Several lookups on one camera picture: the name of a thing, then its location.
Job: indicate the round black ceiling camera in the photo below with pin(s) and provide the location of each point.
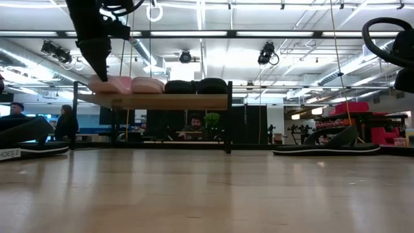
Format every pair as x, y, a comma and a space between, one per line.
185, 57

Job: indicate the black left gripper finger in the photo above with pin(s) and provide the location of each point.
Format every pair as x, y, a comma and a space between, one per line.
97, 58

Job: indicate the black overhead frame beam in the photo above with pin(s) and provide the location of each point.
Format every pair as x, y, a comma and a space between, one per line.
226, 33

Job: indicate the dark storage rack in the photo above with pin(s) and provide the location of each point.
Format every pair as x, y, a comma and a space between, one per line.
362, 119

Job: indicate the wooden shelf black frame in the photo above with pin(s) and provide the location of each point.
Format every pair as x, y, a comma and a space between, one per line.
155, 101

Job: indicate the red boxes stack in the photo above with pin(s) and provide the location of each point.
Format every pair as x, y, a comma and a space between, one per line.
385, 135

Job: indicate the person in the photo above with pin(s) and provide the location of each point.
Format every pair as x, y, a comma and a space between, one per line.
14, 110
195, 126
66, 124

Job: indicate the black flip-flop white stripe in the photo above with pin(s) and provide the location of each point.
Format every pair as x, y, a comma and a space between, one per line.
326, 149
32, 132

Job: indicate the pink foam slide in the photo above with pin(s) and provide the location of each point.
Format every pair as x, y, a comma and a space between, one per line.
113, 85
147, 85

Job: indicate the green potted plant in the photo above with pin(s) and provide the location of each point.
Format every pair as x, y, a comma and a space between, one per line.
211, 121

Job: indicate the white shoes label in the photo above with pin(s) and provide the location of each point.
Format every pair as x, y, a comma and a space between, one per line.
9, 154

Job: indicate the red storage bin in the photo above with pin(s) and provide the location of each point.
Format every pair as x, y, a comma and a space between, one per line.
352, 107

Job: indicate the black ribbed foam slide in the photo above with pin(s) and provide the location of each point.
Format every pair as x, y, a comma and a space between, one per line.
211, 86
180, 87

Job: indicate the small black robot arms row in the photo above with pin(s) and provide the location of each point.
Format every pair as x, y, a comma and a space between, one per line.
299, 128

